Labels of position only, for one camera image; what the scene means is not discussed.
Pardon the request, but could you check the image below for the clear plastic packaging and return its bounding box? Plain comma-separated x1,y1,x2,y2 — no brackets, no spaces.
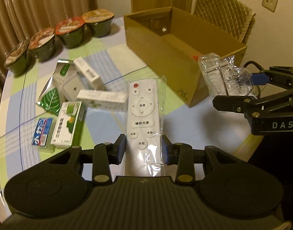
198,53,254,97

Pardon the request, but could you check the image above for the white remote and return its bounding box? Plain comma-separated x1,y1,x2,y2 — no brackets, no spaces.
124,78,165,177

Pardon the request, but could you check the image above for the green white spray box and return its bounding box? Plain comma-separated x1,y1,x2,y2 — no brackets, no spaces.
51,101,84,149

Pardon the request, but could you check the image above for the long white narrow box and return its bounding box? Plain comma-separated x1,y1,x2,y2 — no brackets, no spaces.
77,89,128,111

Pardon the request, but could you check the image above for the blue dental floss box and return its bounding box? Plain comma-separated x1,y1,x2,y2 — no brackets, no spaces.
31,117,55,153

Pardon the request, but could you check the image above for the white square night light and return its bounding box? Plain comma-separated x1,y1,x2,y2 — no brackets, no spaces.
60,73,88,101

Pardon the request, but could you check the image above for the silver green tea pouch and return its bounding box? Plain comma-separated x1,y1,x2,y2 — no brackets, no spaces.
36,59,77,115

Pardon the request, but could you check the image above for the white medicine box mecobalamin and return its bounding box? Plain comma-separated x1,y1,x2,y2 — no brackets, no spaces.
74,57,105,90

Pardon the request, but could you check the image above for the steel kettle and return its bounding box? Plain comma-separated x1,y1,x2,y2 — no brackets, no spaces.
244,61,264,99

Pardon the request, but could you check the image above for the quilted chair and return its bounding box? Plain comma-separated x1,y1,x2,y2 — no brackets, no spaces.
193,0,256,44

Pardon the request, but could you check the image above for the brown cardboard box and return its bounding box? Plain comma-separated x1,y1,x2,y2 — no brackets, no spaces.
124,7,247,107

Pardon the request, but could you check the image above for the maroon-lid noodle bowl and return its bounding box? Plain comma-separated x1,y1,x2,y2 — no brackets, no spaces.
28,27,56,62

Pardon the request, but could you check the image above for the dark-lid noodle bowl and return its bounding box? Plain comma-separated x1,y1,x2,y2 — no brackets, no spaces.
4,39,31,77

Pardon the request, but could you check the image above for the red-lid noodle bowl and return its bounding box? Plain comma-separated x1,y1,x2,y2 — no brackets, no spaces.
55,16,85,49

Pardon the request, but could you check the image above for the orange-lid noodle bowl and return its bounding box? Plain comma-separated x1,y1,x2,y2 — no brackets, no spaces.
82,9,114,38

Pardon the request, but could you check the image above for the beige curtain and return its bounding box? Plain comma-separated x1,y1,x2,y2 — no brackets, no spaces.
0,0,98,86

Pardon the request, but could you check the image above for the single wall socket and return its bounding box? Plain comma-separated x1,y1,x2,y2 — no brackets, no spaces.
262,0,278,12

